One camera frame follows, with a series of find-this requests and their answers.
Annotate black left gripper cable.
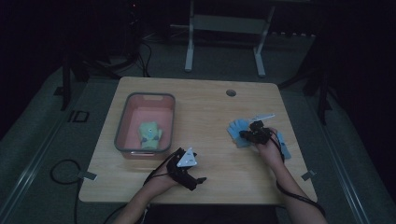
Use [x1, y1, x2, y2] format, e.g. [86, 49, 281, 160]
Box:
[142, 161, 176, 188]

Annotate person's dark clothing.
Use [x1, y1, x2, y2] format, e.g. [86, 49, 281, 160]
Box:
[146, 204, 279, 224]

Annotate person's right hand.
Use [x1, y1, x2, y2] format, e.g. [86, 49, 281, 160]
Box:
[255, 127, 286, 171]

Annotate black metal stand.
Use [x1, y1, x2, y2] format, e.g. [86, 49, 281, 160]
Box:
[53, 3, 150, 112]
[277, 34, 334, 126]

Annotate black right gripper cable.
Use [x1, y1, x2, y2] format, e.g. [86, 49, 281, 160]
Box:
[268, 130, 327, 217]

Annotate black background cables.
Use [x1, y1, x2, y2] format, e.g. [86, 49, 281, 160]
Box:
[136, 40, 154, 78]

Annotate grey cable clip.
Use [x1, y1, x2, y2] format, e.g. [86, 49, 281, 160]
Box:
[301, 169, 317, 182]
[78, 171, 98, 182]

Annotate blue glove with dark dots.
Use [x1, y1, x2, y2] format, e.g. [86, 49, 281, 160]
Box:
[276, 131, 292, 161]

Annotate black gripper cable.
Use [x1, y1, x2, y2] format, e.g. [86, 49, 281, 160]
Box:
[142, 161, 176, 188]
[268, 130, 327, 217]

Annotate white metal table frame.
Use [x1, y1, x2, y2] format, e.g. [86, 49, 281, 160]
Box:
[184, 0, 276, 78]

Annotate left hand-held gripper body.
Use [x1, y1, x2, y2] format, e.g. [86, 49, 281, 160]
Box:
[166, 147, 199, 191]

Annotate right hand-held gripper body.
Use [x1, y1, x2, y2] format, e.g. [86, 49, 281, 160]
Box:
[247, 113, 276, 146]

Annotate person's left hand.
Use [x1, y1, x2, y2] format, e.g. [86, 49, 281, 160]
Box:
[145, 164, 182, 200]

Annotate plain blue glove grey cuff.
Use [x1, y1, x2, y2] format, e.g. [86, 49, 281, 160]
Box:
[227, 119, 255, 149]

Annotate pink plastic bin grey rim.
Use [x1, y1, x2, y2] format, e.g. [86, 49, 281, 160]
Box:
[113, 91, 177, 161]

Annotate black looped floor cable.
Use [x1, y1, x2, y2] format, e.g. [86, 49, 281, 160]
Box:
[49, 159, 82, 224]

